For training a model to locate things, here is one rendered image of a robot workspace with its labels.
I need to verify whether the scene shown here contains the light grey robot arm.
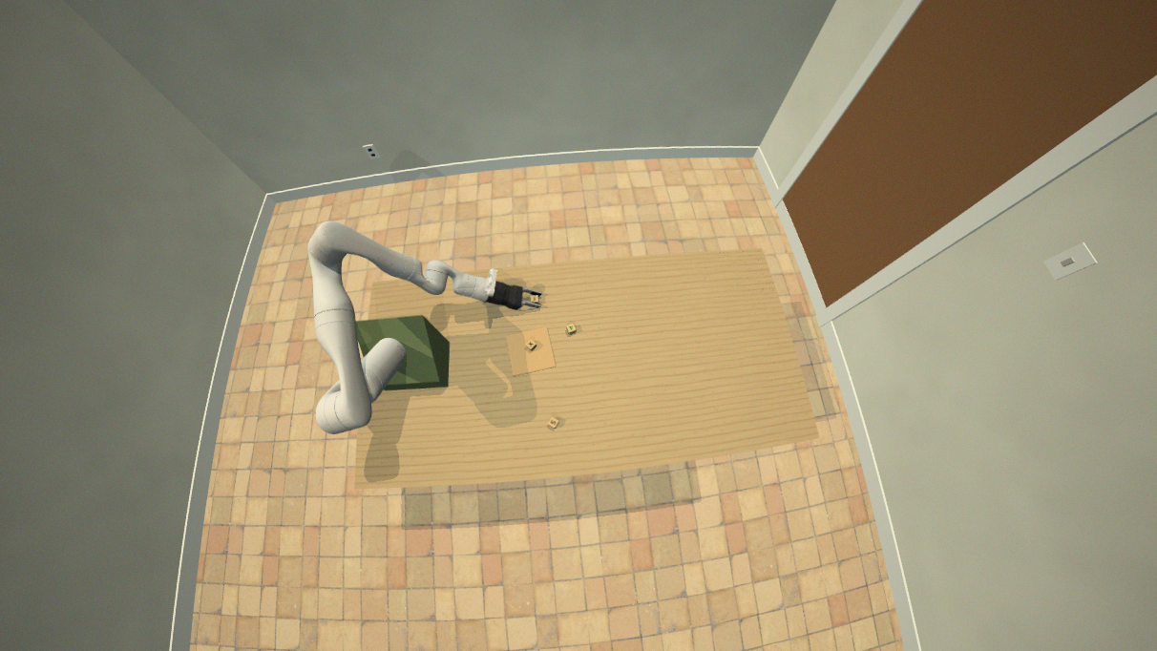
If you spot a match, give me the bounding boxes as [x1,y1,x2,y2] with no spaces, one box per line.
[307,221,476,434]

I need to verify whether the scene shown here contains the tan flat mat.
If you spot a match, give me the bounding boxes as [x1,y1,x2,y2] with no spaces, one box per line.
[506,326,557,376]

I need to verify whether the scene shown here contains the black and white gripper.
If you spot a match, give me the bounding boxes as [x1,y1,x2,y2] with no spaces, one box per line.
[471,269,541,310]

